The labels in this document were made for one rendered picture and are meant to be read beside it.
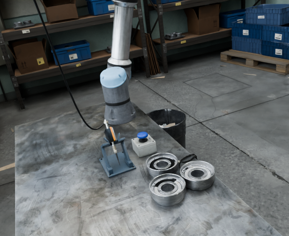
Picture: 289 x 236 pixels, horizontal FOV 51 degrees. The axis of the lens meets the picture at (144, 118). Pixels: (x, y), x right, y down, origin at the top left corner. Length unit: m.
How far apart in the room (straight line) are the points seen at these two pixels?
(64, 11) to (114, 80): 2.97
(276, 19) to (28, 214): 4.06
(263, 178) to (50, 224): 1.70
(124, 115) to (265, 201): 1.17
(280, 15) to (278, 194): 2.85
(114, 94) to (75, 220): 0.62
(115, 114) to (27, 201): 0.55
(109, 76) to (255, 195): 1.31
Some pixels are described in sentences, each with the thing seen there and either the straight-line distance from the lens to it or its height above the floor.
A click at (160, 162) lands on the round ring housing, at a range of 1.02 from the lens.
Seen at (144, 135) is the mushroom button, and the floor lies 0.87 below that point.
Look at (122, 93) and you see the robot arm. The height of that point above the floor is 0.94.
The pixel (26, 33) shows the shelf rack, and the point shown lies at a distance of 4.15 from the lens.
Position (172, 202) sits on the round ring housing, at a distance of 0.87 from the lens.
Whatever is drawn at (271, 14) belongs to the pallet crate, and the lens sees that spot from 4.59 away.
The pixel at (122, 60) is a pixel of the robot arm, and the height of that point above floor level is 1.05.
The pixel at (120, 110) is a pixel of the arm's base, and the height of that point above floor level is 0.86.
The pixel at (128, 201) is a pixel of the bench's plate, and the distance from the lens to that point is 0.92.
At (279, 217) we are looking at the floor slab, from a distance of 2.04.
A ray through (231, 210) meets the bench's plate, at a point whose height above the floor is 0.80.
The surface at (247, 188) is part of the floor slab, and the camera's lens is 2.23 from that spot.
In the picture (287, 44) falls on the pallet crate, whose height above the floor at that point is 0.35.
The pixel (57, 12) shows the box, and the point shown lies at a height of 1.12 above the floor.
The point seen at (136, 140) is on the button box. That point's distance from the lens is 1.12.
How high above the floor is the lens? 1.39
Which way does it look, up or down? 25 degrees down
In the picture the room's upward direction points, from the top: 8 degrees counter-clockwise
